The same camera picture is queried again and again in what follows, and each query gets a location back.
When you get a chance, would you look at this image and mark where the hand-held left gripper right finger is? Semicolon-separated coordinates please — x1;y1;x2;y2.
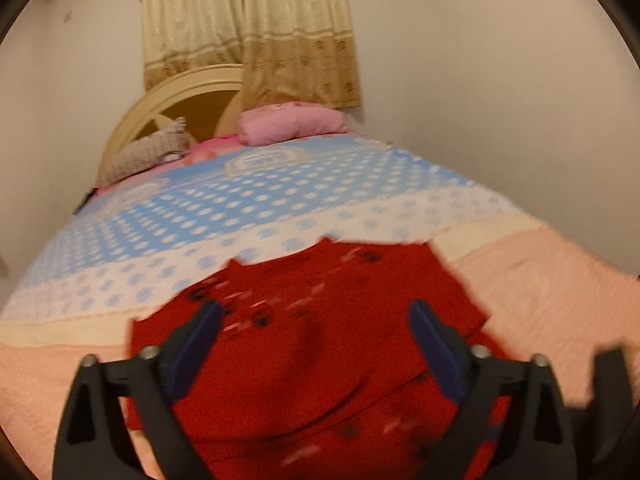
407;300;578;480

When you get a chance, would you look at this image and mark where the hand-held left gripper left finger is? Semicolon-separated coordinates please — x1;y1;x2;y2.
52;299;224;480

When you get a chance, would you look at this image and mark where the red knit garment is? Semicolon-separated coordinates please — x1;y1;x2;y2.
127;237;511;480

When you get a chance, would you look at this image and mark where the polka dot blanket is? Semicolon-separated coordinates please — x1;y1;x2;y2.
0;132;640;480

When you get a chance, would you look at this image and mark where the pink bed sheet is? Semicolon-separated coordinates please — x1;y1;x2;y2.
95;132;251;196

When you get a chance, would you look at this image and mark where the pink pillow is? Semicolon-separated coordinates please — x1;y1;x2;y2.
237;101;351;147

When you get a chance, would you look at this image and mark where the cream wooden headboard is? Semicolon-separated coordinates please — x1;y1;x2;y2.
97;64;246;186

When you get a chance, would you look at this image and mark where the beige patterned curtain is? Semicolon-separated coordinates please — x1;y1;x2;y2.
139;0;246;92
240;0;362;111

